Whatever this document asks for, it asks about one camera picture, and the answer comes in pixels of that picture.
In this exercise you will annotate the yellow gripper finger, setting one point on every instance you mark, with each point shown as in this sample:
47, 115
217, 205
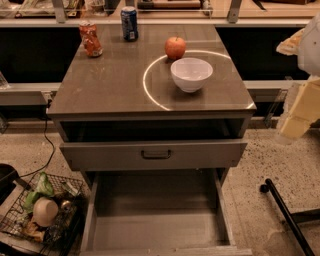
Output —
301, 109

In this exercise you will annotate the white ceramic bowl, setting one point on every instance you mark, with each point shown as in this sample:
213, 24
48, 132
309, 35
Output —
190, 74

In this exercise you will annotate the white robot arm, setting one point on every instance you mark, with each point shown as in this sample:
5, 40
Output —
305, 44

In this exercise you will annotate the blue pepsi can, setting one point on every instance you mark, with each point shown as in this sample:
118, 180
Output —
129, 23

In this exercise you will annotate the crushed orange soda can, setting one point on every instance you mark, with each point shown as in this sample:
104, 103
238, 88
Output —
90, 41

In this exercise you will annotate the small silver can in basket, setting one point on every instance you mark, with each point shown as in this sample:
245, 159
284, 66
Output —
65, 205

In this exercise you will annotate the black metal chair leg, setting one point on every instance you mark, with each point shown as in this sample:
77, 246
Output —
293, 219

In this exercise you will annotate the red apple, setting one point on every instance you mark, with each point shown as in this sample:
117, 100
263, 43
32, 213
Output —
175, 48

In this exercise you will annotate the grey metal drawer cabinet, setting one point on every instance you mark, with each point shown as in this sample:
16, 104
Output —
108, 109

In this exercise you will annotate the green chip bag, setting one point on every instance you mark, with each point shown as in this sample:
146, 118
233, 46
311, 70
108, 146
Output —
44, 188

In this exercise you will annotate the beige cup in basket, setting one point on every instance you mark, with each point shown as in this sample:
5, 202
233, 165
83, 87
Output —
44, 212

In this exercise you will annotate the black drawer handle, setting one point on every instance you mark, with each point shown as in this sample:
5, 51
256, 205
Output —
155, 155

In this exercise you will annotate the black wire basket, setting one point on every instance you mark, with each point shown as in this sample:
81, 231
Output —
55, 240

